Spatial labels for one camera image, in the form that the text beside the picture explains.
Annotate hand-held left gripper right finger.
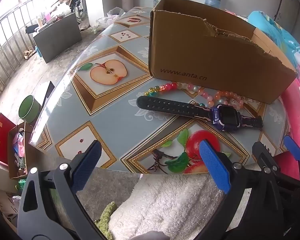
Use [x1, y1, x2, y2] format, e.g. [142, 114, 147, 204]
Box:
[199, 140, 284, 240]

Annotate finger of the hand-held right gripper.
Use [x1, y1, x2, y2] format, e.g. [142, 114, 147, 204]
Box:
[252, 142, 300, 189]
[283, 135, 300, 180]

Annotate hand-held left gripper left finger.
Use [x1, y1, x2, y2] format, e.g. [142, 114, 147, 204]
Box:
[17, 140, 103, 240]

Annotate orange pink bead bracelet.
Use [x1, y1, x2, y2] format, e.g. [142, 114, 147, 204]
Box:
[197, 86, 244, 111]

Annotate purple smartwatch with black strap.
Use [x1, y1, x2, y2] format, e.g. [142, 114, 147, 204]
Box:
[136, 95, 264, 132]

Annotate multicoloured bead bracelet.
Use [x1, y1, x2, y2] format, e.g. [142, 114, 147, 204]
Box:
[144, 81, 206, 108]

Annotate brown cardboard box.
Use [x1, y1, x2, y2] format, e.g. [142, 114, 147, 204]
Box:
[148, 0, 298, 105]

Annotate grey fuzzy cloth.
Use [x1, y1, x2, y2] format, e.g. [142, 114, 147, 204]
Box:
[76, 167, 142, 220]

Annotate pink blanket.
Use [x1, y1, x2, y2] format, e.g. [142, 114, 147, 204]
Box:
[272, 55, 300, 180]

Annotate green fuzzy cloth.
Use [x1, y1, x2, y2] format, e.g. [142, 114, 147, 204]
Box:
[96, 202, 117, 232]

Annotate white fleece garment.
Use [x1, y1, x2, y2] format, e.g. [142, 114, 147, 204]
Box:
[107, 172, 230, 240]

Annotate cardboard box of clutter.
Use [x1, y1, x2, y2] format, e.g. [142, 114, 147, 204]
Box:
[7, 122, 28, 180]

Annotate green bucket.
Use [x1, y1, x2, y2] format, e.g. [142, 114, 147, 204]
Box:
[18, 95, 42, 123]

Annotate red paper bag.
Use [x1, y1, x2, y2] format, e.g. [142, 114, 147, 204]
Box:
[0, 113, 17, 165]

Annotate blue patterned blanket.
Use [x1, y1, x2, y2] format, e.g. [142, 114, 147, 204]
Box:
[247, 10, 300, 63]

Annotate grey cabinet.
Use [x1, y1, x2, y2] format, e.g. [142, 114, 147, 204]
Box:
[33, 12, 82, 64]

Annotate white wardrobe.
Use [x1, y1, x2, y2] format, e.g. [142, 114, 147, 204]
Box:
[275, 0, 300, 40]

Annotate metal railing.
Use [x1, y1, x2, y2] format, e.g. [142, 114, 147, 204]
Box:
[0, 0, 53, 100]

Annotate white plastic bag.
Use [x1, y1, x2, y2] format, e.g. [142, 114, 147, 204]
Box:
[96, 7, 127, 28]

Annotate wheelchair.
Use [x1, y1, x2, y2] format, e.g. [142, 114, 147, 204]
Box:
[70, 0, 87, 19]

